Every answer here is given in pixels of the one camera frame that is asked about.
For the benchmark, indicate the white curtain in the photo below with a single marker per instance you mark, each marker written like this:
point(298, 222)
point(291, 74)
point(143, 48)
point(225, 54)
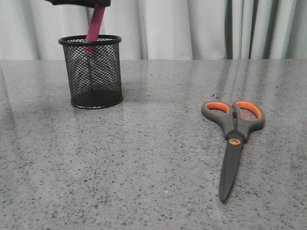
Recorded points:
point(161, 29)

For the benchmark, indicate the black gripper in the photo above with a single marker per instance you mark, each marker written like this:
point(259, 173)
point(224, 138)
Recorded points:
point(85, 3)

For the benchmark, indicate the pink pen with clear cap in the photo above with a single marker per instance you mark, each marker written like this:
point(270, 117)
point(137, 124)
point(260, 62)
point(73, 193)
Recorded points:
point(95, 25)

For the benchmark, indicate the grey orange scissors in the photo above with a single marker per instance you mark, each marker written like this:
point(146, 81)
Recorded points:
point(237, 122)

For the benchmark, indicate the black mesh pen cup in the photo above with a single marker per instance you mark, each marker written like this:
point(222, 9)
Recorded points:
point(93, 70)

